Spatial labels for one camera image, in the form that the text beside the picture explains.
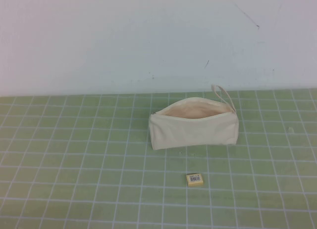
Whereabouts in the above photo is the cream canvas pencil case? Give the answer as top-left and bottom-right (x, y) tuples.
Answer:
(149, 84), (240, 150)

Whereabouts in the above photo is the green grid cutting mat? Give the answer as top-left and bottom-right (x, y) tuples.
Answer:
(0, 89), (317, 229)

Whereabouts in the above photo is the yellow eraser with barcode label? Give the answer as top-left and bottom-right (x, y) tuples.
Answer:
(186, 174), (203, 187)

